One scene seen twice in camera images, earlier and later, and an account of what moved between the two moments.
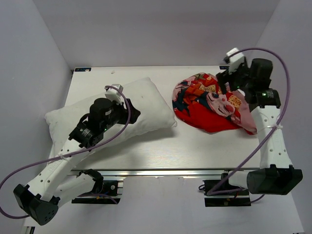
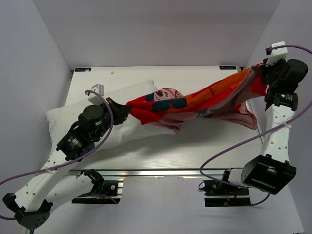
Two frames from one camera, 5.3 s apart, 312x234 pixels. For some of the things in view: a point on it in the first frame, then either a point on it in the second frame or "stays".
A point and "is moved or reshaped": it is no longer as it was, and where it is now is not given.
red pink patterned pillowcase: [198, 100] is moved or reshaped
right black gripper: [224, 77] to [280, 64]
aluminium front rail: [117, 173] stays
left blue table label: [83, 69] stays
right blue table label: [224, 67] stays
